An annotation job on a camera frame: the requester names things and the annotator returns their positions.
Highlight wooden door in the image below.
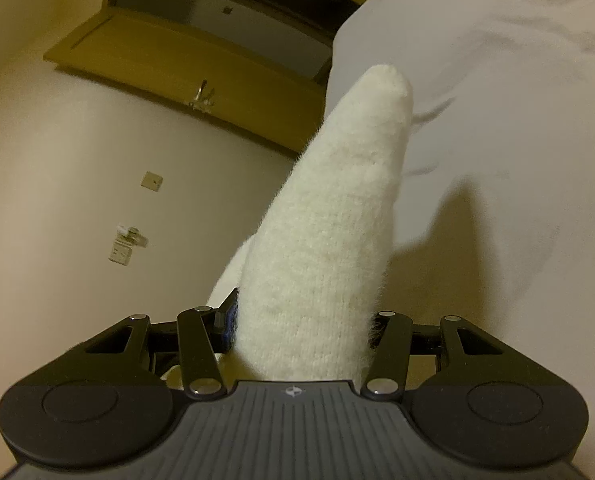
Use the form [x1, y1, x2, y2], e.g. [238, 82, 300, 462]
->
[44, 0, 365, 153]

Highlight wall socket with plug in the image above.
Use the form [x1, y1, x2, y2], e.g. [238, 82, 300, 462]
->
[108, 224, 148, 266]

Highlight square wall switch plate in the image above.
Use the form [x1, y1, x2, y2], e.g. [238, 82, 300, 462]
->
[141, 171, 164, 192]

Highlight cream knit striped sweater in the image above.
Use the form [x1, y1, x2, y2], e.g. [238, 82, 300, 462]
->
[208, 64, 413, 386]

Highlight grey bed sheet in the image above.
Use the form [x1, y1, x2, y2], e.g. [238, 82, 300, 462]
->
[327, 0, 595, 479]

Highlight metal door handle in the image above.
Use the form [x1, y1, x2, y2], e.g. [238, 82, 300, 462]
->
[183, 79, 215, 114]

